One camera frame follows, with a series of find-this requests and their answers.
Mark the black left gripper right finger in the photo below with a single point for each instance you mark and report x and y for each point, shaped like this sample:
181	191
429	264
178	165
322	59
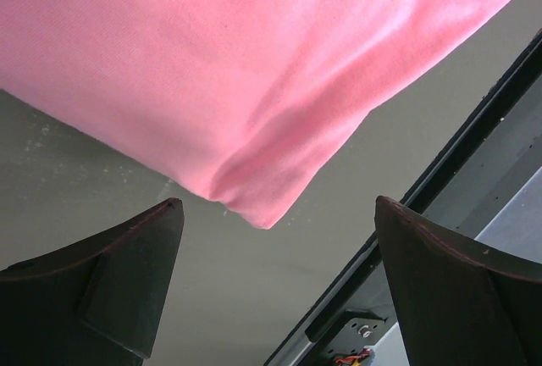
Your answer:
457	301

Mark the pink t shirt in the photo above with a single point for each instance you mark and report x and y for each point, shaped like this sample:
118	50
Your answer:
241	102

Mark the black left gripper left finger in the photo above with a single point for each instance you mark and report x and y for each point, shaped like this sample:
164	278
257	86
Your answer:
98	301

